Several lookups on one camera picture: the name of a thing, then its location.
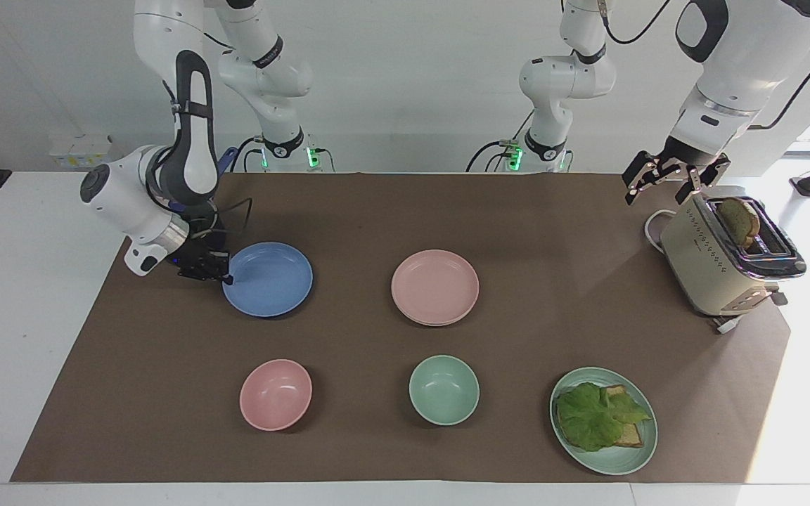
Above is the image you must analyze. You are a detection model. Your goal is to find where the black cable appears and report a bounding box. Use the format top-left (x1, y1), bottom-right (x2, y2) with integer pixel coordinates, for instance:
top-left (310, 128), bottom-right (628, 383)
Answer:
top-left (465, 109), bottom-right (536, 174)
top-left (198, 197), bottom-right (253, 244)
top-left (748, 27), bottom-right (810, 131)
top-left (600, 0), bottom-right (674, 46)
top-left (225, 135), bottom-right (266, 174)

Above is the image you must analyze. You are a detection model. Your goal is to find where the blue plate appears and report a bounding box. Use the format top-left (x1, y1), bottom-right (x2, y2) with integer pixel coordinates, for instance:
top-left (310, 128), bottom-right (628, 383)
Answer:
top-left (222, 242), bottom-right (314, 318)

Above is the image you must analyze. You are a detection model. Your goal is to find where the pink plate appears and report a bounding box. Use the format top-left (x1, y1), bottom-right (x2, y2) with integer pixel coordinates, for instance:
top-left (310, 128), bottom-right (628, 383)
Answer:
top-left (391, 249), bottom-right (480, 325)

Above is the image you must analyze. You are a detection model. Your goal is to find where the green plate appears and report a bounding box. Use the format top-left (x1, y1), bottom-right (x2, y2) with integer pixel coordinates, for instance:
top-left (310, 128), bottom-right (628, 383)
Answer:
top-left (550, 367), bottom-right (659, 476)

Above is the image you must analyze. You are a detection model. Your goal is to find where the toasted bread slice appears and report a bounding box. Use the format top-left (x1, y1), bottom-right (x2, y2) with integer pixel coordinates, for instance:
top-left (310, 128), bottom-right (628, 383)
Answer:
top-left (603, 384), bottom-right (645, 448)

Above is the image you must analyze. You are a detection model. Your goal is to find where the brown bread slice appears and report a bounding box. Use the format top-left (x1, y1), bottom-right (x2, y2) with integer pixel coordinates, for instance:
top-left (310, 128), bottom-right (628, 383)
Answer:
top-left (716, 197), bottom-right (762, 249)

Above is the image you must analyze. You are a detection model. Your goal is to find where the pink bowl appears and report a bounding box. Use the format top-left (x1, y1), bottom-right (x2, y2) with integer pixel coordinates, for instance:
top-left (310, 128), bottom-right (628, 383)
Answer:
top-left (239, 359), bottom-right (314, 432)

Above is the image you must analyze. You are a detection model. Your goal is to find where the green bowl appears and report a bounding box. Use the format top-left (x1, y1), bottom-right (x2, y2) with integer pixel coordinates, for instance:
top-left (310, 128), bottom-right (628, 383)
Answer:
top-left (409, 355), bottom-right (481, 427)

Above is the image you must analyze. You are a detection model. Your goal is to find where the cream toaster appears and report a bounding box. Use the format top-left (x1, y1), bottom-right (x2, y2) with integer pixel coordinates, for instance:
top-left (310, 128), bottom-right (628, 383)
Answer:
top-left (660, 191), bottom-right (808, 335)

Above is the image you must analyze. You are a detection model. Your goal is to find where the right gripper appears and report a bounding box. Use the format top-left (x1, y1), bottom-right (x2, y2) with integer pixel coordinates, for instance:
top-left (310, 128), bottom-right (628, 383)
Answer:
top-left (165, 225), bottom-right (229, 276)

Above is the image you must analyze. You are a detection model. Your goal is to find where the green lettuce leaf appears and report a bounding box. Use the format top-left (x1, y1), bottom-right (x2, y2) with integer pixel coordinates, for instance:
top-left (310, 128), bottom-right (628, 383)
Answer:
top-left (555, 382), bottom-right (653, 453)

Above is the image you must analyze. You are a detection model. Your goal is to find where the white toaster cable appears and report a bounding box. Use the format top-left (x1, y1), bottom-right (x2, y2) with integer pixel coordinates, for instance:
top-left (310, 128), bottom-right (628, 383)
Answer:
top-left (643, 209), bottom-right (678, 252)

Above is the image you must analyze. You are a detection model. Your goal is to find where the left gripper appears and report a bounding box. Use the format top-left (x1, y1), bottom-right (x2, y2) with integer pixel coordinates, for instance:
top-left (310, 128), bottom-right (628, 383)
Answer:
top-left (622, 136), bottom-right (733, 207)

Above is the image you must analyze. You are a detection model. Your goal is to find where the beige plate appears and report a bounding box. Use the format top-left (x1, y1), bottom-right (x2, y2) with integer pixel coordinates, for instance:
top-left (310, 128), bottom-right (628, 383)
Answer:
top-left (394, 295), bottom-right (480, 327)

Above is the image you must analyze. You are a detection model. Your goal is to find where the white wall socket box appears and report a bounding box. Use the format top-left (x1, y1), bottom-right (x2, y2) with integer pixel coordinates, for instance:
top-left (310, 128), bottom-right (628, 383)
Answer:
top-left (49, 133), bottom-right (113, 170)

